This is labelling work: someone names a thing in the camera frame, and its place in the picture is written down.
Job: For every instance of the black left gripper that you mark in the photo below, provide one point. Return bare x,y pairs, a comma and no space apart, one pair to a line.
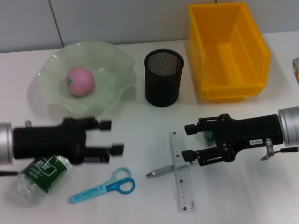
46,142

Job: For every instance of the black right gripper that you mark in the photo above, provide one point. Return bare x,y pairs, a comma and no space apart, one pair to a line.
252,133

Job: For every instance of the blue capped scissors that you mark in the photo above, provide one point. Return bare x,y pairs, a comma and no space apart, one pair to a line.
93,192

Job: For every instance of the pink toy peach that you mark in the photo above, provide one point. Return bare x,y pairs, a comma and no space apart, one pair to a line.
80,81

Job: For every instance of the clear green-label water bottle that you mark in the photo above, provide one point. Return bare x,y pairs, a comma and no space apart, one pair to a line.
30,186

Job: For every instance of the silver white pen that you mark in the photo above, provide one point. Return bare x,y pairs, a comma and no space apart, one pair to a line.
161,170

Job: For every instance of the clear plastic ruler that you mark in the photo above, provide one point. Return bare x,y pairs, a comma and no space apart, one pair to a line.
184,186

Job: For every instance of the black mesh pen holder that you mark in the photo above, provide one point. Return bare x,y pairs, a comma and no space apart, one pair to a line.
163,81

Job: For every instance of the pale green wavy fruit plate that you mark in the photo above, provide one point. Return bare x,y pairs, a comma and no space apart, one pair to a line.
112,70

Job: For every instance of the yellow plastic bin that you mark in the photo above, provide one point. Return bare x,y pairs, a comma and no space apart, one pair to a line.
257,58

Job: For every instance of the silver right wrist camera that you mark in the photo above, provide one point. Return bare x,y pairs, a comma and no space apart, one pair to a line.
296,70

